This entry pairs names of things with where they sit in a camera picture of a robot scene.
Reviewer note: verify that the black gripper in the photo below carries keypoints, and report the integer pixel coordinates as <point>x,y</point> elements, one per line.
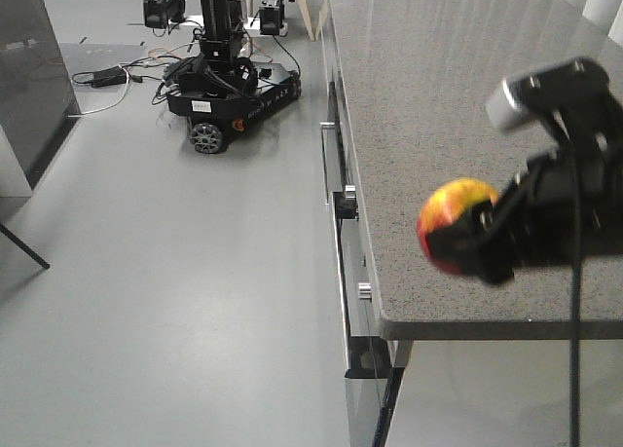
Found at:
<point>542,219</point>

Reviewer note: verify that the red yellow apple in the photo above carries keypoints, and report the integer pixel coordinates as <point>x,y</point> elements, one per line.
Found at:
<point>443,209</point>

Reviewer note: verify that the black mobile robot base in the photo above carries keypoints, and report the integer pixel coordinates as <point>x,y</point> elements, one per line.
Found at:
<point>220,91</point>

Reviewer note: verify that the dark grey fridge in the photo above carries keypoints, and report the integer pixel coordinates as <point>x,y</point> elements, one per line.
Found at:
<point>38,102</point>

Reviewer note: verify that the grey kitchen island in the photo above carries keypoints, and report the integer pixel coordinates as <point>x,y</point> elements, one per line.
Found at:
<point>488,366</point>

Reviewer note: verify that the black power adapter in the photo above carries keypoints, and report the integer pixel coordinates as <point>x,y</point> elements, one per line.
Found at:
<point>108,77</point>

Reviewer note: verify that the white chair black legs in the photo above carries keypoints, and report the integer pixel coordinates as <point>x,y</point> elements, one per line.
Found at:
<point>24,247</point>

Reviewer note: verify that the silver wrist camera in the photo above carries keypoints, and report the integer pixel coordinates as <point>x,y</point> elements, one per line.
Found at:
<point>520,98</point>

